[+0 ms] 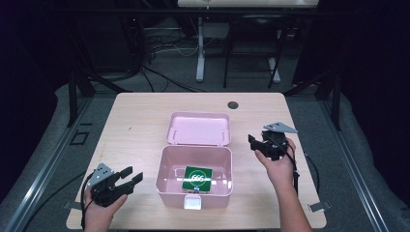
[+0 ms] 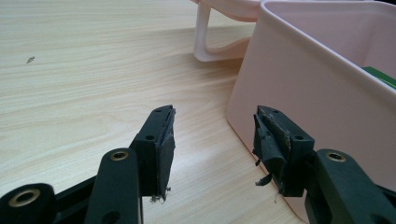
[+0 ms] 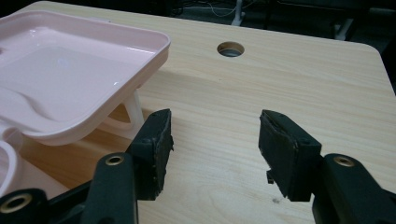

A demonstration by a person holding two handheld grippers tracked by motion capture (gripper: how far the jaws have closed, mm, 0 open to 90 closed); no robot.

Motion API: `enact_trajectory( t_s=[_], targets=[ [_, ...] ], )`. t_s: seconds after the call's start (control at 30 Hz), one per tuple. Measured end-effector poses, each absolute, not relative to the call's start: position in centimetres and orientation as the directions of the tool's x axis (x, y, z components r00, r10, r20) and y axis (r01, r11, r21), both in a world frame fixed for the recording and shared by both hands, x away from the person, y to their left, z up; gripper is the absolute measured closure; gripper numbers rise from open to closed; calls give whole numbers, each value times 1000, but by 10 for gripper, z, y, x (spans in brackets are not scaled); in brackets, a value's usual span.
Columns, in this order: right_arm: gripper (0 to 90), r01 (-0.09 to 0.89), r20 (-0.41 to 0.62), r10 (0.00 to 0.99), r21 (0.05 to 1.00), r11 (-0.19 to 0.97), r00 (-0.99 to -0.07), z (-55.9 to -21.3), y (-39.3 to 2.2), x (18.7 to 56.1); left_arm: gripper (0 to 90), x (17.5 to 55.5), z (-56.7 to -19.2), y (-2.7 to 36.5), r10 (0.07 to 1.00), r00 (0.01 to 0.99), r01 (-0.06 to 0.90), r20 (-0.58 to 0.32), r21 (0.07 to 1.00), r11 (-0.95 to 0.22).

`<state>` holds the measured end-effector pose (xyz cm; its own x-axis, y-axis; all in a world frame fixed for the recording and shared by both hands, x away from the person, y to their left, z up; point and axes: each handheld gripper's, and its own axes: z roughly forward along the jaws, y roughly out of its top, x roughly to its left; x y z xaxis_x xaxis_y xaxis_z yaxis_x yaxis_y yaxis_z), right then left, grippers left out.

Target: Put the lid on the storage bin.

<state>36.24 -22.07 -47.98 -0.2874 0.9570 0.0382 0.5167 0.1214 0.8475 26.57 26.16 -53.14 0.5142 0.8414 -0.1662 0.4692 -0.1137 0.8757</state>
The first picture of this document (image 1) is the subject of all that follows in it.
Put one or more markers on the pink plastic storage box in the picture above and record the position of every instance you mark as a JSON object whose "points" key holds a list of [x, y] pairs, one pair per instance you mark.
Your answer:
{"points": [[198, 132]]}

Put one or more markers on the aluminium floor rail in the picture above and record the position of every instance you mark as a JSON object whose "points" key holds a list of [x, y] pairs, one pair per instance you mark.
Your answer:
{"points": [[354, 174], [38, 180]]}

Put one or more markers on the black metal stool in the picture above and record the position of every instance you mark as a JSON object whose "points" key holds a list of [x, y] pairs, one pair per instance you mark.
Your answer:
{"points": [[254, 42]]}

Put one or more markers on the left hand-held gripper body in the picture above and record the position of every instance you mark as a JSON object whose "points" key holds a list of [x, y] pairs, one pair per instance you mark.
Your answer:
{"points": [[103, 190]]}

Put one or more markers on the white desk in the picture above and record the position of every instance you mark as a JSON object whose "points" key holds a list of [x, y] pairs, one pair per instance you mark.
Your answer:
{"points": [[248, 3]]}

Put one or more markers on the black square floor frame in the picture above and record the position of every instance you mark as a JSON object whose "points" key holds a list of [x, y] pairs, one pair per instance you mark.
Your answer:
{"points": [[79, 138]]}

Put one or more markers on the metal table bracket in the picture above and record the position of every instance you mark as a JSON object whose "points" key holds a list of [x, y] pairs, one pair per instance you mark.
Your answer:
{"points": [[71, 205], [319, 206]]}

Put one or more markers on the black metal stand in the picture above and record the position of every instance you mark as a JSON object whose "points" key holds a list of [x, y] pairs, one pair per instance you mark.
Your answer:
{"points": [[73, 96], [336, 96]]}

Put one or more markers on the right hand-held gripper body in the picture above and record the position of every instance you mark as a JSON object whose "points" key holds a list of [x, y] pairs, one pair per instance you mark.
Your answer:
{"points": [[275, 143]]}

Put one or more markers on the person's left hand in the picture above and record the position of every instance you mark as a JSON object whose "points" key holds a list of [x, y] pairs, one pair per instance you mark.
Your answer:
{"points": [[100, 214]]}

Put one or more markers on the green cardboard box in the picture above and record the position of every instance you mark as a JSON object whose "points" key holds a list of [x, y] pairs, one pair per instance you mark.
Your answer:
{"points": [[197, 179]]}

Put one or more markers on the person's right hand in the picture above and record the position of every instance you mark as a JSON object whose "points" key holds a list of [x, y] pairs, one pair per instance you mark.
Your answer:
{"points": [[281, 170]]}

